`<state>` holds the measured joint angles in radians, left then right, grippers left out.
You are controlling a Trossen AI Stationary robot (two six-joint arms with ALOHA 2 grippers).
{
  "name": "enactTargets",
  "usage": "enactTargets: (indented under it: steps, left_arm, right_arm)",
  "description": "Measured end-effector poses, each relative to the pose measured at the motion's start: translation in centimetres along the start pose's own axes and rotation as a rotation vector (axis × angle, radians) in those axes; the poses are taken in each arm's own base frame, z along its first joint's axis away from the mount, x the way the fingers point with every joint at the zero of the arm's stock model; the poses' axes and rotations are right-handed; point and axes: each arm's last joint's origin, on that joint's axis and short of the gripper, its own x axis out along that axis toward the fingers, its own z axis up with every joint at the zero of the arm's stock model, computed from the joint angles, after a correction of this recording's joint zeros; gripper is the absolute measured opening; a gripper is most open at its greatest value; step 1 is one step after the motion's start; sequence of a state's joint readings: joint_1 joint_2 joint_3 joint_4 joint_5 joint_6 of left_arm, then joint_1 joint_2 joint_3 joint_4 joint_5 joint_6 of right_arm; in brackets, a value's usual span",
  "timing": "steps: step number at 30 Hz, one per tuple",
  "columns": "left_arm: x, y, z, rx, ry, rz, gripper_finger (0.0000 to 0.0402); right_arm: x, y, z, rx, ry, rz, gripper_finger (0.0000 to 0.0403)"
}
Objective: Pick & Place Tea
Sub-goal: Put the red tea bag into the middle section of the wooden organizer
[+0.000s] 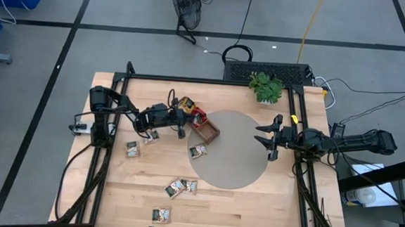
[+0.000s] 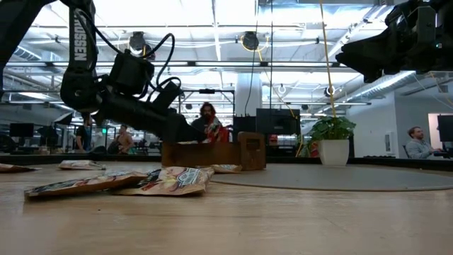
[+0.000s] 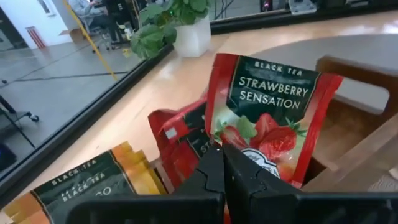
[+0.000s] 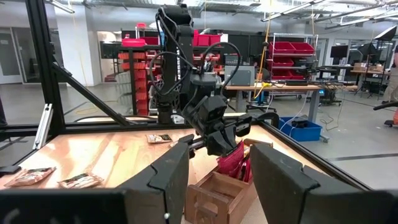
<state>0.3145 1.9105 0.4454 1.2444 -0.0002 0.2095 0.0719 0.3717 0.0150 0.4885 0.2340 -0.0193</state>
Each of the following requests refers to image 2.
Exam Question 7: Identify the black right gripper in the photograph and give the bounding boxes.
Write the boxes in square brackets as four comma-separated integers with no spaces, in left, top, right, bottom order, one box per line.
[335,0,440,83]

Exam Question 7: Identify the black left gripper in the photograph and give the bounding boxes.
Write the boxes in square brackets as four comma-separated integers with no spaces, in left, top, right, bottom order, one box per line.
[92,79,208,144]

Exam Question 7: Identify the red tea packet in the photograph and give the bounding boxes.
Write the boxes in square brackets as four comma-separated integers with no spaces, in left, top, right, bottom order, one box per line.
[206,118,231,144]

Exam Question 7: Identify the wooden compartment tea box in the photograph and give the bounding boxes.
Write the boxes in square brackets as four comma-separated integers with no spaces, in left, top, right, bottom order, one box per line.
[161,131,267,171]

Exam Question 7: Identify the person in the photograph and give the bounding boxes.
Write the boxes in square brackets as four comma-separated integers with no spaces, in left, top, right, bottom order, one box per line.
[108,123,136,155]
[405,126,444,160]
[75,116,93,154]
[190,101,224,142]

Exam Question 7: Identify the black equipment cabinet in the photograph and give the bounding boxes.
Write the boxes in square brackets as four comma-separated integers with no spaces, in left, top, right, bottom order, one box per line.
[232,115,258,142]

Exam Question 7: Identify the black computer monitor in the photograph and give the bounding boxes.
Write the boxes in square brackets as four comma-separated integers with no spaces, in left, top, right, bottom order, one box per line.
[437,114,453,142]
[256,108,301,136]
[9,123,35,138]

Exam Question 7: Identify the green plant in white pot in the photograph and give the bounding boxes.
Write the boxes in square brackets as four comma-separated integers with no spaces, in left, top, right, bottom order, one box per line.
[306,115,357,167]

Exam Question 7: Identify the black softbox light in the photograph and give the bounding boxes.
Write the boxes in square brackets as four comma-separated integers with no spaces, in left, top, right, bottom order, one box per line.
[52,112,74,127]

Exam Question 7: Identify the round grey mat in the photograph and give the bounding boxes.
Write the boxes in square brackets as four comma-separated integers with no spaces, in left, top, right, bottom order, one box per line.
[211,163,453,193]

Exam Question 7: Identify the black gantry frame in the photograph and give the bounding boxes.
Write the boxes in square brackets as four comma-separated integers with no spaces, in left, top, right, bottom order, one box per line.
[178,88,236,141]

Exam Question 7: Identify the yellow hanging cable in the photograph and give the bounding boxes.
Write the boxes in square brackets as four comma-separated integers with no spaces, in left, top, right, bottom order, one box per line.
[319,0,338,118]

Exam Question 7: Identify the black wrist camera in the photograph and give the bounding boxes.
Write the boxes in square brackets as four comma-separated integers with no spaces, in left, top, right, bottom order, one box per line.
[108,49,156,97]

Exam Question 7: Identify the black hanging cable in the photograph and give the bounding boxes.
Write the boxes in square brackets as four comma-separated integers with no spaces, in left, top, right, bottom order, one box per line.
[243,0,258,117]

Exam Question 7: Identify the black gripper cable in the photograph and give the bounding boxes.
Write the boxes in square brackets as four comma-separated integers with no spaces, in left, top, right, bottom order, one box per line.
[141,33,177,89]

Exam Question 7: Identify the black ceiling cable reel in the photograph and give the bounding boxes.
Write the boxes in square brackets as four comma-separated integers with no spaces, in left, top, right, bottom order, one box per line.
[241,30,261,52]
[127,30,156,57]

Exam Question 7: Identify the black aluminium table frame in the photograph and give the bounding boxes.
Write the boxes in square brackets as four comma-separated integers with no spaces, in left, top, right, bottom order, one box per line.
[0,152,453,171]

